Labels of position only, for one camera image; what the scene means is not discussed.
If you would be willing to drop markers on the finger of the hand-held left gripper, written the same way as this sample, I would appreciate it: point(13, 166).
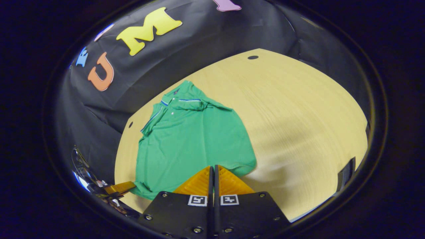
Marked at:
point(121, 187)

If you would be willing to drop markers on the green T-shirt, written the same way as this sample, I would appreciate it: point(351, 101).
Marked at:
point(192, 142)

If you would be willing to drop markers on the black backdrop cloth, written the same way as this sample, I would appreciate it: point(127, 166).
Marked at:
point(199, 43)

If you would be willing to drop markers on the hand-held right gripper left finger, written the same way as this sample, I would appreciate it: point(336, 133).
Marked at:
point(176, 215)

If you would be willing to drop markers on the dark panel beside table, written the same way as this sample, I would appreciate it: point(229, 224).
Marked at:
point(345, 174)

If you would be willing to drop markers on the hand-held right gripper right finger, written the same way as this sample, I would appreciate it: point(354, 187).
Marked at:
point(249, 215)

